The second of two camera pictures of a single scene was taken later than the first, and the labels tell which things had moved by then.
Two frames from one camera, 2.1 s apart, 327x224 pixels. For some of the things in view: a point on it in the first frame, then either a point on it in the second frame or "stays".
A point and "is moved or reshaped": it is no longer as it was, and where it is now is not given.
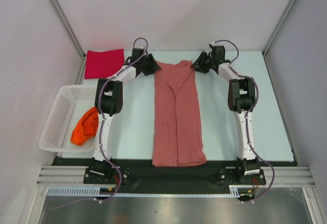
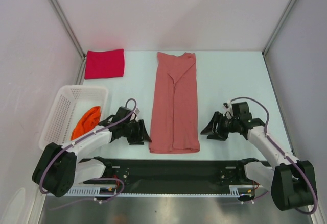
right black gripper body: x=213 y=60 -> x=225 y=125
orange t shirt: x=87 y=127 stays
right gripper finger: x=202 y=63 -> x=209 y=129
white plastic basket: x=71 y=101 stays
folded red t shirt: x=100 y=65 stays
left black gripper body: x=148 y=66 -> x=132 y=131
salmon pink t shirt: x=177 y=140 is moved or reshaped
